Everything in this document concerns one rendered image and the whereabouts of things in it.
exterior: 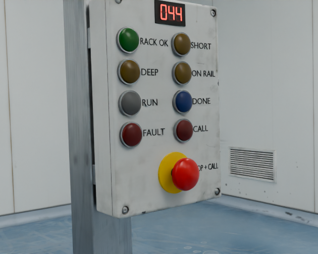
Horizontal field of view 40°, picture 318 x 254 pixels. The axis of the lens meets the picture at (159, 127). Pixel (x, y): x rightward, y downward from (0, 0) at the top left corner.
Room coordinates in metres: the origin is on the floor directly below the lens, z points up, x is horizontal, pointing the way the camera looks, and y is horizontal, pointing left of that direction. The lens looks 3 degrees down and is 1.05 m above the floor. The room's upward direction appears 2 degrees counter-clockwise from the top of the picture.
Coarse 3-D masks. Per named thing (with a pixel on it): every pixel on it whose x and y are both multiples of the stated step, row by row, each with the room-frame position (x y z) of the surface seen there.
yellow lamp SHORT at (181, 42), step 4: (176, 36) 0.55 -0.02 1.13; (180, 36) 0.55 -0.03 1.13; (184, 36) 0.55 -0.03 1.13; (176, 40) 0.55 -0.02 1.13; (180, 40) 0.55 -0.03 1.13; (184, 40) 0.55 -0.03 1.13; (188, 40) 0.56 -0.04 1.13; (176, 44) 0.55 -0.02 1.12; (180, 44) 0.55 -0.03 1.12; (184, 44) 0.55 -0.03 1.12; (188, 44) 0.56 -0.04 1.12; (176, 48) 0.55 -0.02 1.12; (180, 48) 0.55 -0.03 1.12; (184, 48) 0.55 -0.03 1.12; (188, 48) 0.56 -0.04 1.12; (180, 52) 0.55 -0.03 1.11; (184, 52) 0.55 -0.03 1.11
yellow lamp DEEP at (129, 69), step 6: (126, 60) 0.50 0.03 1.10; (132, 60) 0.51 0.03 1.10; (126, 66) 0.50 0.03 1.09; (132, 66) 0.50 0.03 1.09; (138, 66) 0.51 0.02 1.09; (120, 72) 0.50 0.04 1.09; (126, 72) 0.50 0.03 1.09; (132, 72) 0.50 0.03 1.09; (138, 72) 0.51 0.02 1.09; (126, 78) 0.50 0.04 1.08; (132, 78) 0.50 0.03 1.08
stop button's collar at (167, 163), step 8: (176, 152) 0.55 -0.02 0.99; (168, 160) 0.54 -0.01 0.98; (176, 160) 0.55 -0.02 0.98; (160, 168) 0.53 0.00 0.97; (168, 168) 0.54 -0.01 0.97; (200, 168) 0.58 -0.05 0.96; (208, 168) 0.59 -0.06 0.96; (160, 176) 0.53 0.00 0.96; (168, 176) 0.54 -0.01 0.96; (168, 184) 0.54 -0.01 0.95; (168, 192) 0.54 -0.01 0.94; (176, 192) 0.55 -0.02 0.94
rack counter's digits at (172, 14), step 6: (162, 6) 0.54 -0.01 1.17; (168, 6) 0.54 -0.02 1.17; (174, 6) 0.55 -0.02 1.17; (180, 6) 0.56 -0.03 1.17; (162, 12) 0.54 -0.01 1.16; (168, 12) 0.54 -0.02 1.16; (174, 12) 0.55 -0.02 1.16; (180, 12) 0.56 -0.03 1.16; (162, 18) 0.54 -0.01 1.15; (168, 18) 0.54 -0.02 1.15; (174, 18) 0.55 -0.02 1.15; (180, 18) 0.56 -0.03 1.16
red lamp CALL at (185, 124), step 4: (184, 120) 0.55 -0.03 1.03; (180, 124) 0.55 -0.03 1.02; (184, 124) 0.55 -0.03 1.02; (188, 124) 0.56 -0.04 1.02; (180, 128) 0.55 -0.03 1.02; (184, 128) 0.55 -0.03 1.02; (188, 128) 0.55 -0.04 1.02; (192, 128) 0.56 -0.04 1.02; (176, 132) 0.55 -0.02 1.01; (180, 132) 0.55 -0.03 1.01; (184, 132) 0.55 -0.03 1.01; (188, 132) 0.55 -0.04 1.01; (192, 132) 0.56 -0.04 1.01; (180, 136) 0.55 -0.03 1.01; (184, 136) 0.55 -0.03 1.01; (188, 136) 0.55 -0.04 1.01; (184, 140) 0.55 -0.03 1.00
